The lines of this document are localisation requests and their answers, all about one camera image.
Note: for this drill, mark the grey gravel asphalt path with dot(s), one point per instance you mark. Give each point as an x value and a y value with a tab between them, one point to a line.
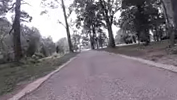
96	81

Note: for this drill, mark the row of bushes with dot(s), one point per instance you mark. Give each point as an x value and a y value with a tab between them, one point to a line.
39	48

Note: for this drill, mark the row of trees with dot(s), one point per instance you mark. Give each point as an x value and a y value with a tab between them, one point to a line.
144	10
16	33

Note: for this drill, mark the grass and earth verge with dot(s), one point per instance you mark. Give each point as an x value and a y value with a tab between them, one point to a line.
164	53

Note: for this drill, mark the pale stone kerb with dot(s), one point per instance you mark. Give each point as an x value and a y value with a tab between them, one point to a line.
166	67
25	91

